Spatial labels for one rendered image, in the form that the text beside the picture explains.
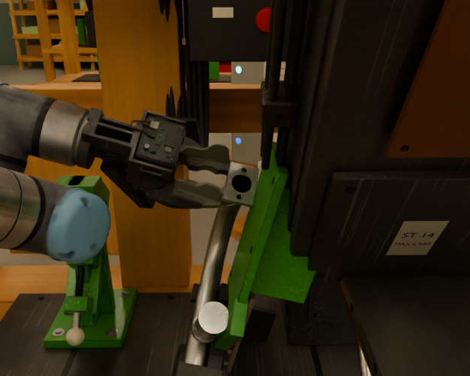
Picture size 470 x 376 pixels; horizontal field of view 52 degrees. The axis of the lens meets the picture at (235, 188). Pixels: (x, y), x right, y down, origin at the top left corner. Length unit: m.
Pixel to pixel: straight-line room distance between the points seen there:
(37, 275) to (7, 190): 0.68
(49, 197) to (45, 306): 0.51
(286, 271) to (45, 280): 0.66
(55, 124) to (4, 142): 0.06
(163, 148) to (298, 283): 0.23
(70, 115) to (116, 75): 0.29
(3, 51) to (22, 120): 11.19
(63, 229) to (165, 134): 0.17
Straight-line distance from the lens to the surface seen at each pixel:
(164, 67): 0.86
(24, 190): 0.48
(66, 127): 0.59
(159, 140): 0.57
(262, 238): 0.54
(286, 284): 0.58
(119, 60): 0.87
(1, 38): 11.76
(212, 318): 0.60
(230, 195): 0.62
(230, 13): 0.74
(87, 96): 0.99
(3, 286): 1.13
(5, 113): 0.61
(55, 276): 1.12
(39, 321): 0.96
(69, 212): 0.49
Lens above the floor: 1.45
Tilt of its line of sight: 22 degrees down
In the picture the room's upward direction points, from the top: straight up
